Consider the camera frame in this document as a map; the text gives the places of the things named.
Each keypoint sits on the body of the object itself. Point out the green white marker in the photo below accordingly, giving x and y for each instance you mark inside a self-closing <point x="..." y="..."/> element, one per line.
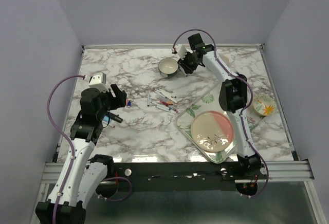
<point x="174" y="100"/>

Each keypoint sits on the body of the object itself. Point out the striped cream bowl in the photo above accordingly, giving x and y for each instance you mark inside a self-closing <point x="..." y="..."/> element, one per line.
<point x="225" y="59"/>

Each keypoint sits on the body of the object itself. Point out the white pen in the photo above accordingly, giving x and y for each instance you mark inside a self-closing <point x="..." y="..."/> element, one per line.
<point x="149" y="102"/>

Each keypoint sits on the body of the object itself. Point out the floral rectangular tray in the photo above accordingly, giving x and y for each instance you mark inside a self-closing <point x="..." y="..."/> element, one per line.
<point x="209" y="101"/>

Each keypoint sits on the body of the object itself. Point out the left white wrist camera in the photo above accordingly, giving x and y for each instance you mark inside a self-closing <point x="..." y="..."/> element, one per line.
<point x="97" y="81"/>

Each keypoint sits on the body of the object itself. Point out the black mounting base bar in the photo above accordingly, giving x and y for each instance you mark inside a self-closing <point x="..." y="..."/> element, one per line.
<point x="186" y="176"/>

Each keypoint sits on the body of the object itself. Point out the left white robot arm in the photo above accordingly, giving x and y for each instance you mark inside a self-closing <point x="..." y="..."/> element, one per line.
<point x="81" y="174"/>

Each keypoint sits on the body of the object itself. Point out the dark rimmed ceramic bowl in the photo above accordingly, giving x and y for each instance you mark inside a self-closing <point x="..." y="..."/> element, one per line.
<point x="168" y="67"/>

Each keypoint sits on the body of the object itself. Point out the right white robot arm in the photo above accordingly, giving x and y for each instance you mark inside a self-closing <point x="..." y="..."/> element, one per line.
<point x="235" y="97"/>

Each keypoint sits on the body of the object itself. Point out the blue capped white marker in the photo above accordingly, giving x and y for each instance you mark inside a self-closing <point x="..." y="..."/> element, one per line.
<point x="161" y="107"/>

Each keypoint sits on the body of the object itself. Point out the yellow floral bowl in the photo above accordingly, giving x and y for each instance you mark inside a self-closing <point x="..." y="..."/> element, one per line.
<point x="264" y="105"/>

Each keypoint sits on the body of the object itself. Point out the maroon gel pen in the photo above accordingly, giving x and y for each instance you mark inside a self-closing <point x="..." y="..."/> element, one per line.
<point x="169" y="106"/>

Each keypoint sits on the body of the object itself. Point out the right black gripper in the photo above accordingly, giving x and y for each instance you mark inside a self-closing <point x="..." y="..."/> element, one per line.
<point x="187" y="69"/>

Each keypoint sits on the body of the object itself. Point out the pink and cream plate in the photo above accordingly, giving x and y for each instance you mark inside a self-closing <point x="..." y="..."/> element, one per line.
<point x="212" y="131"/>

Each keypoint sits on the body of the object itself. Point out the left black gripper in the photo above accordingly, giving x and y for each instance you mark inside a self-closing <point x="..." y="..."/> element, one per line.
<point x="120" y="100"/>

